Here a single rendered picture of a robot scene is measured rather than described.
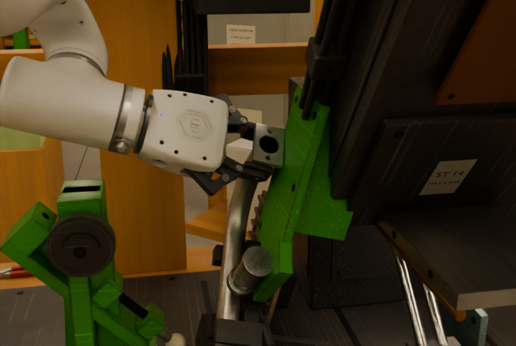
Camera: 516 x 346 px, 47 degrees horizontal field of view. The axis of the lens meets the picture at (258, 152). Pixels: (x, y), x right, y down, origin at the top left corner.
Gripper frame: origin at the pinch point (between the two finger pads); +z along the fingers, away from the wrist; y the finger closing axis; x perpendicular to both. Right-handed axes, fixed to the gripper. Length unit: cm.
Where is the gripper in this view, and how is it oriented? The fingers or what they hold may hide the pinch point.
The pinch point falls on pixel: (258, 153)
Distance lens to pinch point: 77.7
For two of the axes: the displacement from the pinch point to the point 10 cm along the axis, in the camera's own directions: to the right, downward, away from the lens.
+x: -3.6, 4.4, 8.2
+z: 9.3, 2.3, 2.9
